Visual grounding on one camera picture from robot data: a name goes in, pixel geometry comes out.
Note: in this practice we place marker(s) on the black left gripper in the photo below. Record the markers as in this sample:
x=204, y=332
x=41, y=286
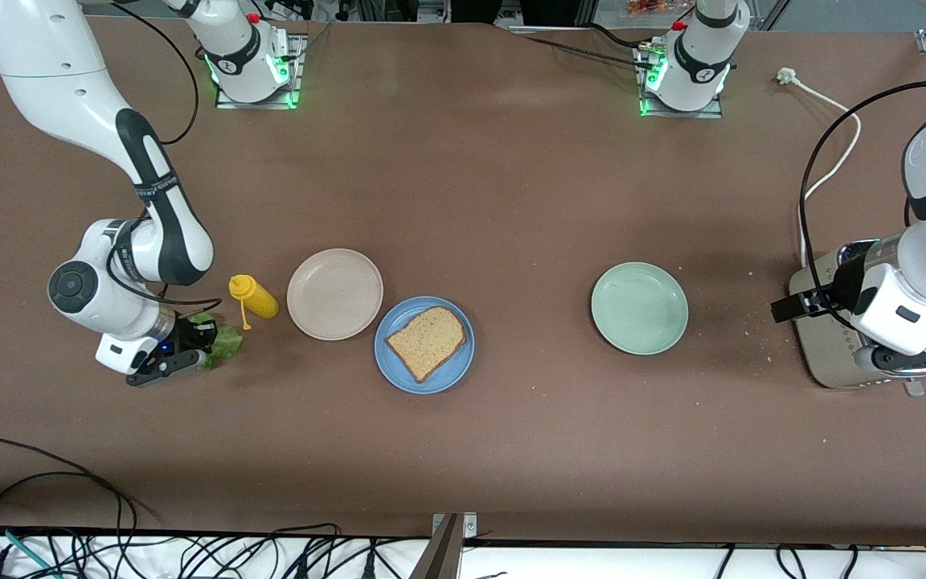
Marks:
x=841, y=287

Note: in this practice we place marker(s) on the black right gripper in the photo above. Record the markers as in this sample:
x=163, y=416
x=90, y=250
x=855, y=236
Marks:
x=186, y=330

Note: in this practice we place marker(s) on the green lettuce leaf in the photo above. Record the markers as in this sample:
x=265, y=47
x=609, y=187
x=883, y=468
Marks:
x=230, y=342

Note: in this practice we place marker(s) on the yellow squeeze bottle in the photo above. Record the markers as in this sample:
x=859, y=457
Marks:
x=262, y=303

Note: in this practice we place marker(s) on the square brown bread slice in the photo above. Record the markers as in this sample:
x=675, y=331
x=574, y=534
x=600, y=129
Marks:
x=424, y=342

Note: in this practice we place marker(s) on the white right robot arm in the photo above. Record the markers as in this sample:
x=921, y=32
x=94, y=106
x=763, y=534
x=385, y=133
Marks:
x=53, y=72

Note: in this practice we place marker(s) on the beige plate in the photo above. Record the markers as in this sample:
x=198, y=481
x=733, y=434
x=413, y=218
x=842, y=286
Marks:
x=334, y=293

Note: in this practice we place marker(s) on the pale green plate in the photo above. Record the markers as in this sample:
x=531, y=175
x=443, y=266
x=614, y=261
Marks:
x=640, y=310

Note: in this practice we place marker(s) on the blue plate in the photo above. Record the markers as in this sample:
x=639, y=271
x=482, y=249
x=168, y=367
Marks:
x=423, y=378

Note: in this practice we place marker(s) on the beige metal toaster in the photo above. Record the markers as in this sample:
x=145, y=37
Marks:
x=821, y=346

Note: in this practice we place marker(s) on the orange snack packet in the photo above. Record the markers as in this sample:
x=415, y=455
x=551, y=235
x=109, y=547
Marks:
x=649, y=7

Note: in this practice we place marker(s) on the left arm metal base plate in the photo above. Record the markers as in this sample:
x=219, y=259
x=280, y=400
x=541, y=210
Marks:
x=708, y=114

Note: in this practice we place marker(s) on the metal table edge bracket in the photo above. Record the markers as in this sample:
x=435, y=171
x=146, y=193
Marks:
x=455, y=535

